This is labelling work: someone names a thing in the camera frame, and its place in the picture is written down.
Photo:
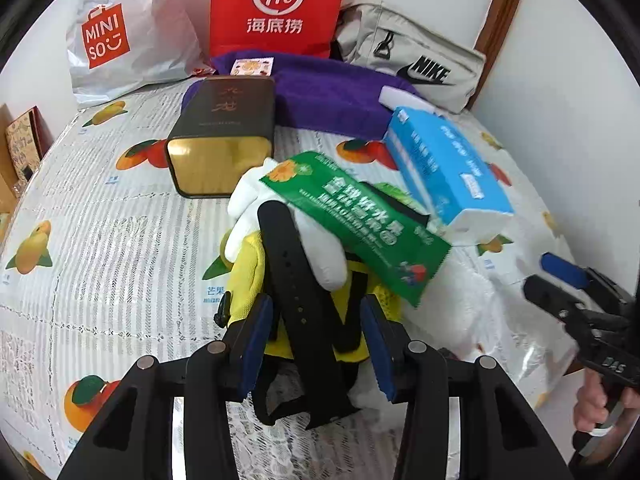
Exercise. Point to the white plastic shopping bag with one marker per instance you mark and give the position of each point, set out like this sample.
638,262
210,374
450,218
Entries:
135,25

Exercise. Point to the green snack packet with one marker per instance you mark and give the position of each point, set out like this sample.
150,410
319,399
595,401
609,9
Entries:
350,215

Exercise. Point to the person's right hand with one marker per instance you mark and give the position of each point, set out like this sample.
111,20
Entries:
592,402

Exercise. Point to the purple towel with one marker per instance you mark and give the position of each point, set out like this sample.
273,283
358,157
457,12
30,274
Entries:
320,95

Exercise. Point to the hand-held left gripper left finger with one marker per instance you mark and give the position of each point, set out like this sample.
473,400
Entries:
255,341

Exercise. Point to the brown printed box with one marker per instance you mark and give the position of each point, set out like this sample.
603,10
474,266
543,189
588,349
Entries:
25,145

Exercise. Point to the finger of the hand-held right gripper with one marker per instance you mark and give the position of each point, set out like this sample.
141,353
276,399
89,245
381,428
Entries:
562,267
547,295

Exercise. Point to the brown wooden door frame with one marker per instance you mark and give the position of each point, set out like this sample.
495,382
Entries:
502,5

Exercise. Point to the grey canvas bag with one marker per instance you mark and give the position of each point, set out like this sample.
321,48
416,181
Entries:
410,50

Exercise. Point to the white glove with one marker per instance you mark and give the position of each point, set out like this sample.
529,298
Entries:
320,260

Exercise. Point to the blue tissue pack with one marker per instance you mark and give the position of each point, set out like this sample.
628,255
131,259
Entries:
440,165

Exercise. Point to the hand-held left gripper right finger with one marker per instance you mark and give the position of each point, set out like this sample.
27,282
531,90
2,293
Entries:
376,347

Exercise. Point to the yellow mesh bag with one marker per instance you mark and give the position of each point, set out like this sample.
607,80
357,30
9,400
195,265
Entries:
250,280

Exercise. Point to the red paper bag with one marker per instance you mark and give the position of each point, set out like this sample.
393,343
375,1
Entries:
280,5

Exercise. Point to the small printed packet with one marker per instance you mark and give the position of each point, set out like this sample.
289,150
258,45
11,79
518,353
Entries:
251,67

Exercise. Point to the small red packet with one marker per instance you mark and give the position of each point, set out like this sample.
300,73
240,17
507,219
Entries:
201,72

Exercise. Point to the dark green tea tin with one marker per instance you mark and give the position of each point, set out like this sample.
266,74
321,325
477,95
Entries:
225,120

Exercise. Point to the white crumpled cloth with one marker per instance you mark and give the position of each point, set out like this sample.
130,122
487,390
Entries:
405,100

